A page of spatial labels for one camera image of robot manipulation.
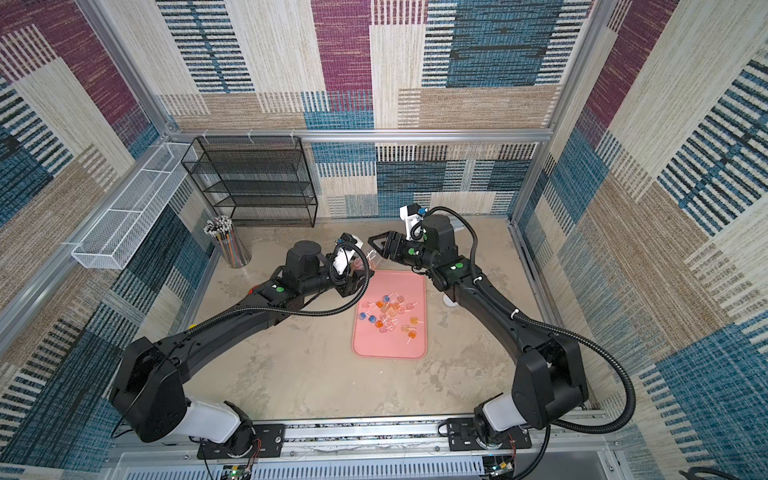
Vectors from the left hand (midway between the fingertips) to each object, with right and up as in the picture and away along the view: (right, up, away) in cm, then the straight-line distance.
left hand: (367, 265), depth 79 cm
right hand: (+3, +5, -1) cm, 6 cm away
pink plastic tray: (-1, -23, +12) cm, 26 cm away
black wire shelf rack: (-39, +29, +30) cm, 57 cm away
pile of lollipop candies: (+5, -16, +17) cm, 24 cm away
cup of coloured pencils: (-46, +5, +21) cm, 51 cm away
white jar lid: (+25, -13, +17) cm, 33 cm away
